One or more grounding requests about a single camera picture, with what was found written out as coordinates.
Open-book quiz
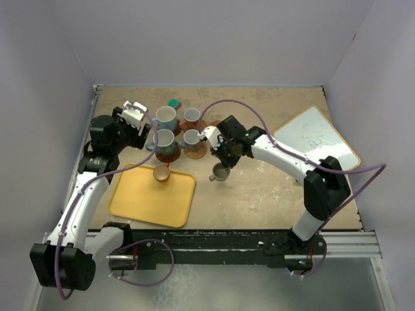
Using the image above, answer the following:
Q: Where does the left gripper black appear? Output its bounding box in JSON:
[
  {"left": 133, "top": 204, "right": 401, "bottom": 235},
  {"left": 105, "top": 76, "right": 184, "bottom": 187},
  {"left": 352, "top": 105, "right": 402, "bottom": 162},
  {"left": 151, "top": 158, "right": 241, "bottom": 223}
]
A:
[{"left": 110, "top": 108, "right": 149, "bottom": 154}]

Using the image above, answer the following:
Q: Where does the orange wooden coaster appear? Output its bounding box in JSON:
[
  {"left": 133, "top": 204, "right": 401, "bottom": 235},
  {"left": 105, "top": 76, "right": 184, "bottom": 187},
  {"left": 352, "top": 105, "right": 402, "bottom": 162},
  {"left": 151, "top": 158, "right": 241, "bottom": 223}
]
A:
[{"left": 209, "top": 120, "right": 222, "bottom": 126}]

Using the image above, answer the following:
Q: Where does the woven light brown coaster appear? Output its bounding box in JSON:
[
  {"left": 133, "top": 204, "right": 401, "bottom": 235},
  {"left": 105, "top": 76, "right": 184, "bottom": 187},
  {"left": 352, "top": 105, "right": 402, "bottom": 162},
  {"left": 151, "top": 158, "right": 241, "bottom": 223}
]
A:
[
  {"left": 179, "top": 119, "right": 207, "bottom": 132},
  {"left": 184, "top": 142, "right": 208, "bottom": 159}
]

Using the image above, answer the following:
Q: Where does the blue floral mug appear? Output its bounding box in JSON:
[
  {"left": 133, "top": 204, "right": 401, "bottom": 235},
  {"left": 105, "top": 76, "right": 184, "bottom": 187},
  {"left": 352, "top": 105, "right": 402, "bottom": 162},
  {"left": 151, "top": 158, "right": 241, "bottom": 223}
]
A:
[{"left": 145, "top": 129, "right": 175, "bottom": 156}]

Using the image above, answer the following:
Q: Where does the small olive grey cup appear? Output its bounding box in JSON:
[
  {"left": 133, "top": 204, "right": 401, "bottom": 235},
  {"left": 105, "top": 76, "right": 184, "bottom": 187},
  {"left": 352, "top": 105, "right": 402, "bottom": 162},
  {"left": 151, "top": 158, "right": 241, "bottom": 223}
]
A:
[{"left": 209, "top": 163, "right": 231, "bottom": 181}]

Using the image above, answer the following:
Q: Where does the large light blue mug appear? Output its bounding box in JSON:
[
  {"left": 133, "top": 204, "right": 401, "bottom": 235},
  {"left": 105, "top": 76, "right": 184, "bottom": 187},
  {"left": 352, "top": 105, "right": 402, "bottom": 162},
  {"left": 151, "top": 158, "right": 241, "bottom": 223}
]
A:
[{"left": 152, "top": 106, "right": 177, "bottom": 132}]

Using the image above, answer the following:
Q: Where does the grey mug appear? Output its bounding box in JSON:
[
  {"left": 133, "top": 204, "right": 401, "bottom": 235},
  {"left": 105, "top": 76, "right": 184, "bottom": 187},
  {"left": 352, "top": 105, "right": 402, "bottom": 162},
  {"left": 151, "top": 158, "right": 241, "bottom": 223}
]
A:
[{"left": 178, "top": 129, "right": 202, "bottom": 152}]

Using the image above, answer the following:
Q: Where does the dark brown wooden coaster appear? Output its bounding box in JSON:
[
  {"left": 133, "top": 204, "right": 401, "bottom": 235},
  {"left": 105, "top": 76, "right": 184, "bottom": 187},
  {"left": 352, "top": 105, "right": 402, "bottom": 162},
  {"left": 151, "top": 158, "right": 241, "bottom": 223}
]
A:
[
  {"left": 173, "top": 119, "right": 182, "bottom": 137},
  {"left": 156, "top": 143, "right": 182, "bottom": 163}
]

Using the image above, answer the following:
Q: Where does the pink cup orange handle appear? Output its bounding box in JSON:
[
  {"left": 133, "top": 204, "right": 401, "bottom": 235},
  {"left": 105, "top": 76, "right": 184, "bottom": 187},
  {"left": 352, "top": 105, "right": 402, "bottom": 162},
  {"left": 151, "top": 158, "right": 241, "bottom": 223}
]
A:
[{"left": 180, "top": 108, "right": 201, "bottom": 132}]

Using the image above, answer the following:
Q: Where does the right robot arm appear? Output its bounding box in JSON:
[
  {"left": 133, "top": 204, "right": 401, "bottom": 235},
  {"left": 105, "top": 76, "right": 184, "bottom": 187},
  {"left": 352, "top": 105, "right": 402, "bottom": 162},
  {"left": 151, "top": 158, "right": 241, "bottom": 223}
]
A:
[{"left": 200, "top": 115, "right": 351, "bottom": 253}]

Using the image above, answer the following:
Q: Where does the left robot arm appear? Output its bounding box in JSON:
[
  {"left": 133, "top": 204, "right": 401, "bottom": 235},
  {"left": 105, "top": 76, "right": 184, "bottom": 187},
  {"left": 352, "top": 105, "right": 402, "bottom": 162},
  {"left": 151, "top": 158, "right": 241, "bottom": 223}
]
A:
[{"left": 30, "top": 101, "right": 154, "bottom": 291}]

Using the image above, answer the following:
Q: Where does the small brown cup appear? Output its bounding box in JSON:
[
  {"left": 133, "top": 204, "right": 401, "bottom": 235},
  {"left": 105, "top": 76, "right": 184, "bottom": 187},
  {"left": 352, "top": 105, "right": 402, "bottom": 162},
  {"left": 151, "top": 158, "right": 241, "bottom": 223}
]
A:
[{"left": 153, "top": 163, "right": 171, "bottom": 182}]

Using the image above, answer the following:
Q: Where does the green whiteboard eraser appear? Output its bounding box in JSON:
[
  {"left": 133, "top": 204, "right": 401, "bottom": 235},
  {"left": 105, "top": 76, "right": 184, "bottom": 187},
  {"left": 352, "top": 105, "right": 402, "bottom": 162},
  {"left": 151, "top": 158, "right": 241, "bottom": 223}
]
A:
[{"left": 168, "top": 98, "right": 182, "bottom": 111}]

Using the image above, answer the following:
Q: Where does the yellow plastic tray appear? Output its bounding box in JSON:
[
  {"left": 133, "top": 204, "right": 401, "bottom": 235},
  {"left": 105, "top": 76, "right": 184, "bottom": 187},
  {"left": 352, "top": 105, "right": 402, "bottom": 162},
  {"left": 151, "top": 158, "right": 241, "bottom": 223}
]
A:
[{"left": 108, "top": 165, "right": 196, "bottom": 228}]

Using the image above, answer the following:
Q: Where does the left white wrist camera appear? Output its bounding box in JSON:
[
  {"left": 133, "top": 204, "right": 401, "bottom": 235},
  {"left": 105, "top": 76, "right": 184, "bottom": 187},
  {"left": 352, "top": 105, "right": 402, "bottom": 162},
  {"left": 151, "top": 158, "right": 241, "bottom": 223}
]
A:
[{"left": 121, "top": 100, "right": 148, "bottom": 129}]

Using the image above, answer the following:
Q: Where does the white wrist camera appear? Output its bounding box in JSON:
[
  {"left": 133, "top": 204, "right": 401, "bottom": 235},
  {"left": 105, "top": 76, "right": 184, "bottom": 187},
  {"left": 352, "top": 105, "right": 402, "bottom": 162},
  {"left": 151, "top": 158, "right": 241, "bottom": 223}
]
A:
[
  {"left": 198, "top": 126, "right": 224, "bottom": 150},
  {"left": 121, "top": 100, "right": 148, "bottom": 129}
]

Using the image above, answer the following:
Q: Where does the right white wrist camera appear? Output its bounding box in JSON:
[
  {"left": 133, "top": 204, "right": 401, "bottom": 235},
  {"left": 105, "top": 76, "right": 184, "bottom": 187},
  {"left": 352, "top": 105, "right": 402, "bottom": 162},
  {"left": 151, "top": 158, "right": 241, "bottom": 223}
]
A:
[{"left": 198, "top": 126, "right": 224, "bottom": 150}]

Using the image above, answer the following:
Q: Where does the whiteboard with yellow frame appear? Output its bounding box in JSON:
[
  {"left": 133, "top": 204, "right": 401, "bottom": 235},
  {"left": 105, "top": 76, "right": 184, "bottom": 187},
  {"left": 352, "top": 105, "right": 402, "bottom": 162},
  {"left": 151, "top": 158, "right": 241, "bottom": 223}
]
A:
[{"left": 273, "top": 106, "right": 361, "bottom": 170}]

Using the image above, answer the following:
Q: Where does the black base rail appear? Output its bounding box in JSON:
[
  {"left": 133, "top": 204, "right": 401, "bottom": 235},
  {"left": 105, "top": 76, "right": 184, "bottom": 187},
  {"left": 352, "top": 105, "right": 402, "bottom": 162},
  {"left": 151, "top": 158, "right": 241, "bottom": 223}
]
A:
[{"left": 100, "top": 218, "right": 328, "bottom": 270}]

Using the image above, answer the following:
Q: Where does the aluminium frame rail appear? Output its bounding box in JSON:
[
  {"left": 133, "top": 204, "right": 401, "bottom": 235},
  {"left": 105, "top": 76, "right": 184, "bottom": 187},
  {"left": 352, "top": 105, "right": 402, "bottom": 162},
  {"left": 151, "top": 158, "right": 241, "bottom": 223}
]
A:
[{"left": 321, "top": 231, "right": 382, "bottom": 259}]

